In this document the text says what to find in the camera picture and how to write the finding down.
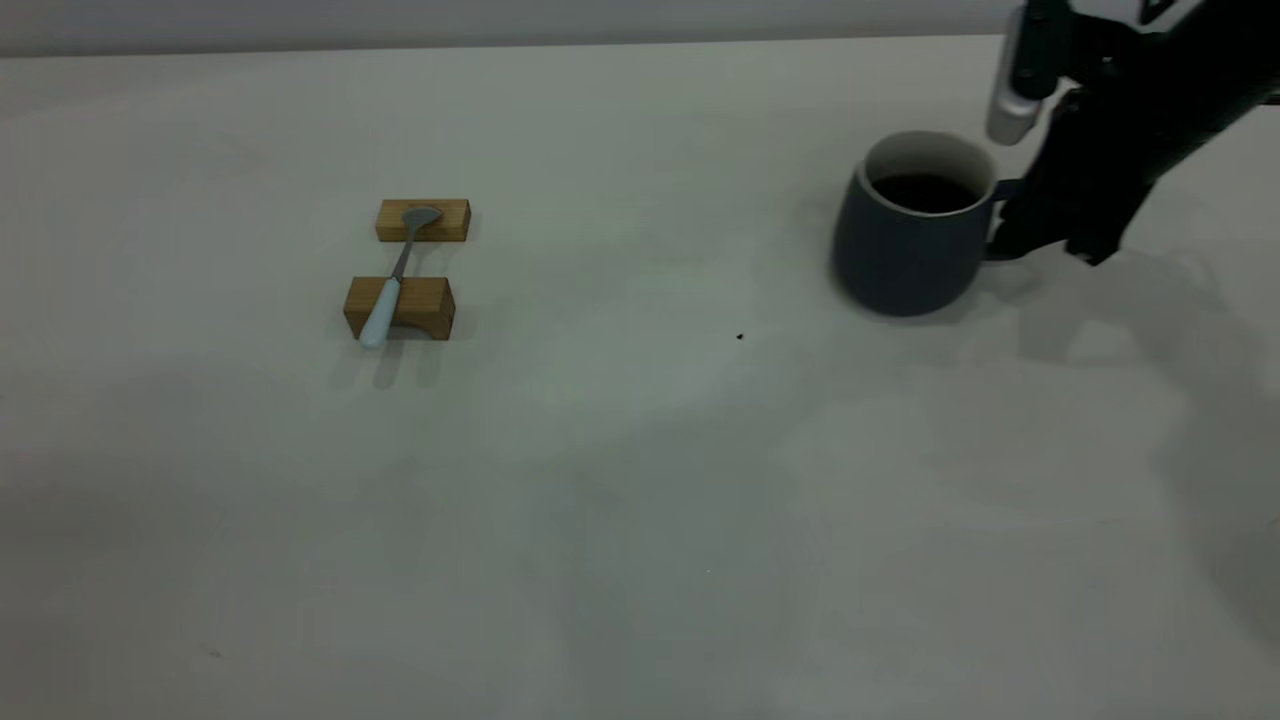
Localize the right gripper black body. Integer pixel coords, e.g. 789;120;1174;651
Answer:
1030;50;1241;216

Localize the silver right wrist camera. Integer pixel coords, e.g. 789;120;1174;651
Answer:
985;8;1043;147

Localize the arched wooden block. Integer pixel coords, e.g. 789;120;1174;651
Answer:
344;277;457;342

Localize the dark coffee liquid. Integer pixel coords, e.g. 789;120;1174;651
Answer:
872;173;981;215

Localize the spoon with pale blue handle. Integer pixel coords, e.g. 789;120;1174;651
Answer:
360;206;444;350

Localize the dark grey ceramic mug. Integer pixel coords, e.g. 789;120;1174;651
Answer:
832;130;1023;319

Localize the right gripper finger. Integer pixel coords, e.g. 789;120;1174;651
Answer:
990;185;1081;261
1068;200;1131;266

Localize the flat wooden block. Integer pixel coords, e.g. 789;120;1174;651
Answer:
376;199;472;244

